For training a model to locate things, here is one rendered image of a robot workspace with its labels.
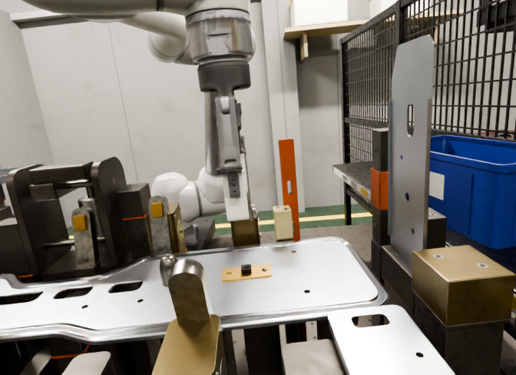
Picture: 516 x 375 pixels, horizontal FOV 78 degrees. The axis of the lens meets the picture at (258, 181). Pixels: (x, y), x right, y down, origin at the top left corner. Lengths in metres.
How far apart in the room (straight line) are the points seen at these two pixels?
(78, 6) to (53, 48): 3.89
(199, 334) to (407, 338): 0.23
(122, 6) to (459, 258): 0.52
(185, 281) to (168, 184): 0.92
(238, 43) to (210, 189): 0.87
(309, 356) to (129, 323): 0.25
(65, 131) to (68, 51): 0.89
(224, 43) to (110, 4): 0.14
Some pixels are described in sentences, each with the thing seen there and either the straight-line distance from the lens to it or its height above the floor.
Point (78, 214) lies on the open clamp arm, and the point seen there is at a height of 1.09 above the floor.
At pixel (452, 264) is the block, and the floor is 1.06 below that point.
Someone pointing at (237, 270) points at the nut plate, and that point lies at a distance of 0.56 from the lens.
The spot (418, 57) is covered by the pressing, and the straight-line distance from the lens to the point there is 0.51.
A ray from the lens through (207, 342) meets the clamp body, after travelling 0.37.
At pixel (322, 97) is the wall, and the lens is 3.68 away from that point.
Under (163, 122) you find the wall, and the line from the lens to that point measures 3.83.
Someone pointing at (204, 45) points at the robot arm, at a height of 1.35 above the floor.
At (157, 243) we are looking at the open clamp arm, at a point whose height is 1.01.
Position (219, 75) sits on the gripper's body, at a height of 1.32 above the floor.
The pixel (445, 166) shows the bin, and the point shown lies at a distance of 0.64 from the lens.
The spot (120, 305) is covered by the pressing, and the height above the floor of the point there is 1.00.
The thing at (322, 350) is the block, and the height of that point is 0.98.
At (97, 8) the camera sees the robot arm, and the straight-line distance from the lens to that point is 0.47.
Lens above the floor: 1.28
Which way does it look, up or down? 14 degrees down
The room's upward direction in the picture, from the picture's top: 6 degrees counter-clockwise
